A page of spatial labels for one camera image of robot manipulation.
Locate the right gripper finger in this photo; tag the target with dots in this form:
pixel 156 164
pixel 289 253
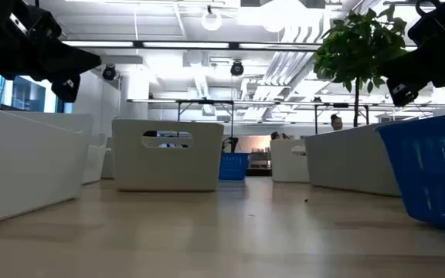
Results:
pixel 408 67

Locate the black round ceiling spotlight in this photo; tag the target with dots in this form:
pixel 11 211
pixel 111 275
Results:
pixel 236 68
pixel 109 72

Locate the grey storage cart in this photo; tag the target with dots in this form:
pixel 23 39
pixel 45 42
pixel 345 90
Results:
pixel 259 160

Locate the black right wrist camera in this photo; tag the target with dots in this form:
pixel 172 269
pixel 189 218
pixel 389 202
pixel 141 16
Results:
pixel 404 96

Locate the window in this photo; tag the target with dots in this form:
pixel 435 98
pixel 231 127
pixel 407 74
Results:
pixel 25 94

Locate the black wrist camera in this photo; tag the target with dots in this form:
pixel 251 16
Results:
pixel 66 92
pixel 404 96

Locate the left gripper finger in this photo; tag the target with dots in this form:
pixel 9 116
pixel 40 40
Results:
pixel 72 60

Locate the black metal table frame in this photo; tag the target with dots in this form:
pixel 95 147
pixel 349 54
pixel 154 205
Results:
pixel 259 172

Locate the person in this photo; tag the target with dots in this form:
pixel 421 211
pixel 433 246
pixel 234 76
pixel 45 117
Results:
pixel 337 123
pixel 275 135

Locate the linear ceiling light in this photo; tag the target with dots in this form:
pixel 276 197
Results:
pixel 185 45
pixel 99 44
pixel 278 46

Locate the grey plastic basket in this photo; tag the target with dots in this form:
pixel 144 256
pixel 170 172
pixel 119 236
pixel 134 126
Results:
pixel 354 162
pixel 107 164
pixel 168 170

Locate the white plastic basket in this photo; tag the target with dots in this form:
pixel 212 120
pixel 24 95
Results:
pixel 93 162
pixel 21 173
pixel 288 166

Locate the blue plastic mesh basket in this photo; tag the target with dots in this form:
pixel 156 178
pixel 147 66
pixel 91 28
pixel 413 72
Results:
pixel 431 173
pixel 233 166

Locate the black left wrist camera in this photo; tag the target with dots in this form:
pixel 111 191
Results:
pixel 66 92

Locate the green potted tree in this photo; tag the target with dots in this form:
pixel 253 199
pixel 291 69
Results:
pixel 354 50

